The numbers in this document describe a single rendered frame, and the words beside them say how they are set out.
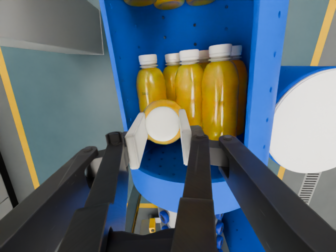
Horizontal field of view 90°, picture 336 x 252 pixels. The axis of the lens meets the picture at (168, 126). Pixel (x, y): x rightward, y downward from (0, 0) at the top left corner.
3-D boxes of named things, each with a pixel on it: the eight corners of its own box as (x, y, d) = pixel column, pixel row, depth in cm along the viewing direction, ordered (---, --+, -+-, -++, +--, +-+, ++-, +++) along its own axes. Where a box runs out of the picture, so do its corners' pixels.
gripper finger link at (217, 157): (194, 150, 11) (239, 147, 11) (187, 125, 16) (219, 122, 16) (194, 169, 12) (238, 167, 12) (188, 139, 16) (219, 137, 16)
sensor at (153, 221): (150, 222, 71) (149, 233, 66) (149, 217, 70) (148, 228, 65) (168, 221, 71) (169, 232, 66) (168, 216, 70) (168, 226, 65)
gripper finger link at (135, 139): (139, 169, 14) (130, 170, 14) (148, 135, 20) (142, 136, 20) (133, 136, 13) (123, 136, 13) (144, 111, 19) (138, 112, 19)
